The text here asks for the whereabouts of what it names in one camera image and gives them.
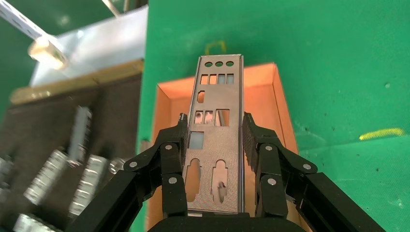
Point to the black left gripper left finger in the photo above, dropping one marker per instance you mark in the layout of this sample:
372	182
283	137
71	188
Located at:
173	192

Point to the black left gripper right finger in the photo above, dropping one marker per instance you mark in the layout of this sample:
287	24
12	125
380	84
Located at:
272	192

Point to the silver slotted metal plate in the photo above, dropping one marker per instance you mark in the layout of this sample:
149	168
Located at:
224	144

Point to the shallow cardboard box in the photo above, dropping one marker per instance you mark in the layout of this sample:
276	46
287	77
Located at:
256	96

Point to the grey finned metal part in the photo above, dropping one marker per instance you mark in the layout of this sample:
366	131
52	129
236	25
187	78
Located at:
88	185
35	224
46	177

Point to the long grey metal bar part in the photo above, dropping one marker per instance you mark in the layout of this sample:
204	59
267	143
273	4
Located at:
80	134

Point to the silver metal panel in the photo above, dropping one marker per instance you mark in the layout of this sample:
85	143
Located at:
102	44

